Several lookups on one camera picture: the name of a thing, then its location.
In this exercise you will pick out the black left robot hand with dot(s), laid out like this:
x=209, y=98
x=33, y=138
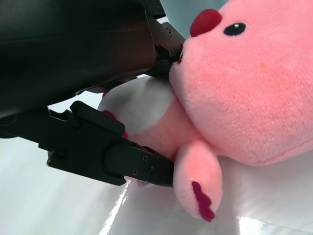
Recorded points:
x=73, y=49

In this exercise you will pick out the pink plush beaver doll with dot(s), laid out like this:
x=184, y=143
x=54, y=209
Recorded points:
x=244, y=98

